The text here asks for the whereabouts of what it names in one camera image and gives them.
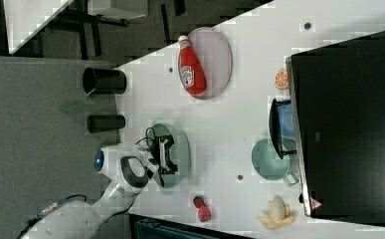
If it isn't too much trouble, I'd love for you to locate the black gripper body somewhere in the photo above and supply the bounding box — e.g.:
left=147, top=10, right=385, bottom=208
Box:
left=150, top=134, right=178, bottom=175

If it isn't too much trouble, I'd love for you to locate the mint green strainer bowl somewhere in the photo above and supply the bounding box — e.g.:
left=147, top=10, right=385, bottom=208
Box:
left=148, top=123, right=191, bottom=189

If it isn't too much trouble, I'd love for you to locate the green marker pen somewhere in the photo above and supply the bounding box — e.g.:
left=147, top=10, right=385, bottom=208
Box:
left=100, top=143, right=118, bottom=148

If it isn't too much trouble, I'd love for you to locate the small black cylinder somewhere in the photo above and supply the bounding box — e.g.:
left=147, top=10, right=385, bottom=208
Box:
left=87, top=115, right=125, bottom=133

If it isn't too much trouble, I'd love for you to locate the upper red strawberry toy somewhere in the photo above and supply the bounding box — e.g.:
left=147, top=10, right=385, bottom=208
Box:
left=193, top=196, right=205, bottom=208

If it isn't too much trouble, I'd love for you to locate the red strawberry toy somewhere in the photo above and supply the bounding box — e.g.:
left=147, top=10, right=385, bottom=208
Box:
left=198, top=206, right=211, bottom=222
left=193, top=196, right=205, bottom=208

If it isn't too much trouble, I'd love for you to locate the red ketchup bottle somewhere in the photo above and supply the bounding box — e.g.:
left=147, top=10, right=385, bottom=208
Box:
left=178, top=35, right=207, bottom=96

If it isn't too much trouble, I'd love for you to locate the dark teal crate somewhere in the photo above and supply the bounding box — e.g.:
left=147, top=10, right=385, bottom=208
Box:
left=135, top=220, right=223, bottom=239

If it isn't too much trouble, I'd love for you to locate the lower red strawberry toy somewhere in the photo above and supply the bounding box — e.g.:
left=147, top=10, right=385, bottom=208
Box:
left=198, top=206, right=211, bottom=222

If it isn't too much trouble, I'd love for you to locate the large black cylinder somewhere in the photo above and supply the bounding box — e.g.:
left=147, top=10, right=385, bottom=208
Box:
left=83, top=68, right=127, bottom=95

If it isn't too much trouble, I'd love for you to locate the teal green cup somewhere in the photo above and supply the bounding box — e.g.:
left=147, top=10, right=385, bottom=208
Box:
left=252, top=138, right=300, bottom=186

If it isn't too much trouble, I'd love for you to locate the grey round plate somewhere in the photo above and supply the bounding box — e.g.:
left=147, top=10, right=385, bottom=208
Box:
left=178, top=28, right=232, bottom=100

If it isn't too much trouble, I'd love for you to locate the peeled banana toy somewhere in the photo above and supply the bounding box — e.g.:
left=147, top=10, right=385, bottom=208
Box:
left=257, top=195, right=295, bottom=230

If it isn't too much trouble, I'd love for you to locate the orange slice toy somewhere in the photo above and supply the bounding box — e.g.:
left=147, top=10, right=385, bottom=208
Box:
left=275, top=70, right=289, bottom=90

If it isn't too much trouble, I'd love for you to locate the white side table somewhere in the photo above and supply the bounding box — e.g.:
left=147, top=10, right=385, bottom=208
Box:
left=2, top=0, right=74, bottom=54

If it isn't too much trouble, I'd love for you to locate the black toaster oven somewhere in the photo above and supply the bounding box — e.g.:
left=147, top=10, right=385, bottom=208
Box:
left=287, top=31, right=385, bottom=226

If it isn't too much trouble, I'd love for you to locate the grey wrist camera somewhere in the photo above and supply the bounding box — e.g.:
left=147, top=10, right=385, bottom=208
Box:
left=158, top=139, right=169, bottom=170

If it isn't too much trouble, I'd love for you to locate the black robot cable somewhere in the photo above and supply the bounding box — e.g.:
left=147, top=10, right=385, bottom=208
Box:
left=134, top=126, right=157, bottom=147

